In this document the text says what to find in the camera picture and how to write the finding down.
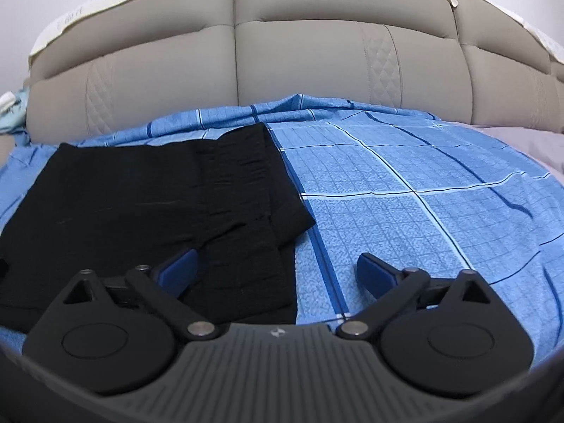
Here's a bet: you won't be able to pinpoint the padded beige headboard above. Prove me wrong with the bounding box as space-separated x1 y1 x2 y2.
22 0 564 142

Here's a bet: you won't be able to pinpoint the light blue crumpled cloth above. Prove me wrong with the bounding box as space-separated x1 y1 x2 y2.
0 89 31 136

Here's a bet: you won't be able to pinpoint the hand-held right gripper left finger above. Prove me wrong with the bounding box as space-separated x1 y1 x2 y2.
62 249 220 341

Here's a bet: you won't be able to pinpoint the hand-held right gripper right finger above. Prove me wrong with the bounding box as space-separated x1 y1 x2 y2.
336 252 492 341

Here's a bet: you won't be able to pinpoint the black pants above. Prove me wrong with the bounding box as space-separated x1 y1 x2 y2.
0 123 317 331

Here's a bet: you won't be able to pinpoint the blue checked bed sheet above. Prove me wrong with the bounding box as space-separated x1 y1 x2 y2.
0 92 564 364

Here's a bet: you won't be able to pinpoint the pale mattress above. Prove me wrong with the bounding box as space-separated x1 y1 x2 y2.
478 125 564 172

